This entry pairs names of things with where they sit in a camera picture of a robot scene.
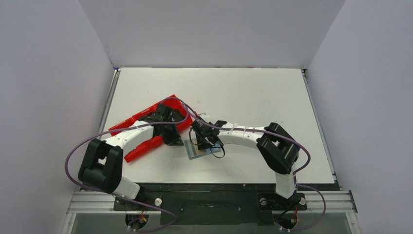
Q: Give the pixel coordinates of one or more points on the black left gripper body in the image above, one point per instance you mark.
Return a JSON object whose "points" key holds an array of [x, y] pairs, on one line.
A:
{"points": [[170, 134]]}

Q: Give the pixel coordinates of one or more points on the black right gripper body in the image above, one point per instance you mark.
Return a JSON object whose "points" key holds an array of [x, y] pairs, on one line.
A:
{"points": [[202, 137]]}

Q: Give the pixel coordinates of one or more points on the green leather card holder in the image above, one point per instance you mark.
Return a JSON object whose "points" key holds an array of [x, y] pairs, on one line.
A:
{"points": [[194, 153]]}

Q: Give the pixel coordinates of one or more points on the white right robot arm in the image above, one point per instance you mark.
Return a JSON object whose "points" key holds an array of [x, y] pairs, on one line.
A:
{"points": [[279, 154]]}

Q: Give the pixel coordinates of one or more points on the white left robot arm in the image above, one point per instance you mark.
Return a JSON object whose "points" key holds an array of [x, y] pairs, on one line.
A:
{"points": [[102, 164]]}

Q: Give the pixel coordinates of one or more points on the red right bin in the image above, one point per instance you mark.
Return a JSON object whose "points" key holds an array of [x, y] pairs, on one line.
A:
{"points": [[177, 103]]}

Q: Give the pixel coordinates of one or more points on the red middle bin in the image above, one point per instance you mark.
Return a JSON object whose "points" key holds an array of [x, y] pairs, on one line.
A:
{"points": [[145, 114]]}

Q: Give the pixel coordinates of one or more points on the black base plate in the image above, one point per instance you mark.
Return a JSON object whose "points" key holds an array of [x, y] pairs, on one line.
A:
{"points": [[163, 205]]}

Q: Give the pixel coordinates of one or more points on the aluminium frame rail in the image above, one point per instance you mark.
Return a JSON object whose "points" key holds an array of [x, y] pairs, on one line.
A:
{"points": [[342, 220]]}

